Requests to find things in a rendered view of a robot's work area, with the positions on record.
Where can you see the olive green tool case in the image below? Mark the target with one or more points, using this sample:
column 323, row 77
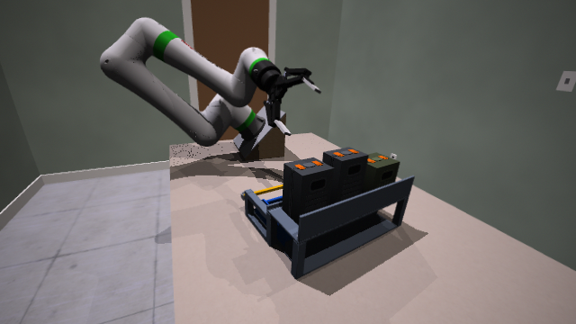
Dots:
column 380, row 171

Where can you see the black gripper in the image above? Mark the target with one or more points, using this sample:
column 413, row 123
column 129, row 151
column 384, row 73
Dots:
column 279, row 84

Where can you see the yellow bar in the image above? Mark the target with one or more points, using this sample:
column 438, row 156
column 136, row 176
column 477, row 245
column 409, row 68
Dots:
column 268, row 190

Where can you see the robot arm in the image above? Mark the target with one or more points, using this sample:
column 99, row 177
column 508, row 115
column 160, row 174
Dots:
column 125, row 63

